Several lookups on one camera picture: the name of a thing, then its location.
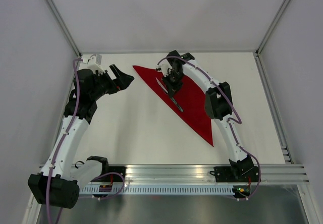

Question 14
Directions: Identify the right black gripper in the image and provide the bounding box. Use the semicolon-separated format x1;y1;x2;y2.
161;71;184;98

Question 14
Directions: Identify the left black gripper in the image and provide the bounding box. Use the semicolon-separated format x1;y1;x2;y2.
90;65;134;100

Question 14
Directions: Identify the green handled table knife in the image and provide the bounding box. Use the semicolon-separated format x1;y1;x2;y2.
155;78;183;112

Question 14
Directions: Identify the red cloth napkin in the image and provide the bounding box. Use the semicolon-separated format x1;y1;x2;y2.
133;65;213;146

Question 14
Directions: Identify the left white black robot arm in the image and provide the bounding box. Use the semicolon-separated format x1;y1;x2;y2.
28;65;134;209

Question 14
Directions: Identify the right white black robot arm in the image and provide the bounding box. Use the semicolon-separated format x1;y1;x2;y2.
155;50;261;183

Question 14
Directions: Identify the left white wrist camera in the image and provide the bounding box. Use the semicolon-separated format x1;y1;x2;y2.
80;54;106;75

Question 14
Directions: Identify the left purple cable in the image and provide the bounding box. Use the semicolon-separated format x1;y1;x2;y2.
45;59;83;223

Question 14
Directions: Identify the purple cable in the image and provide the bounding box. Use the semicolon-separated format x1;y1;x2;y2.
157;54;262;201
45;59;83;223

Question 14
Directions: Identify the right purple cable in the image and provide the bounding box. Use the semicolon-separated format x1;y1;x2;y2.
157;54;262;201

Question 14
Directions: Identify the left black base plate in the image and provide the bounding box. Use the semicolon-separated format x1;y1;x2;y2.
107;165;126;183

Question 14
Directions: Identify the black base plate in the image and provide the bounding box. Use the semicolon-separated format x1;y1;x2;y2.
209;166;259;183
107;165;126;183

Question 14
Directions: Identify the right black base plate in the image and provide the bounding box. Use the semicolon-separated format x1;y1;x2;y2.
209;166;259;183

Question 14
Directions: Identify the left aluminium frame post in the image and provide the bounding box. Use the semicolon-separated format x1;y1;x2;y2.
44;0;82;57

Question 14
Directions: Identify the aluminium frame post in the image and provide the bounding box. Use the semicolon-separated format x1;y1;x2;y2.
44;0;82;57
254;0;292;57

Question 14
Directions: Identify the white slotted cable duct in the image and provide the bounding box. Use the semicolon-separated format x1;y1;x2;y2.
80;184;234;195

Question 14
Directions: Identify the aluminium mounting rail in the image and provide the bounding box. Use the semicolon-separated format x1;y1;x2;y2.
124;164;309;185

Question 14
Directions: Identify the right aluminium frame post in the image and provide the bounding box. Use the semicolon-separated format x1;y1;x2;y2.
254;0;292;57

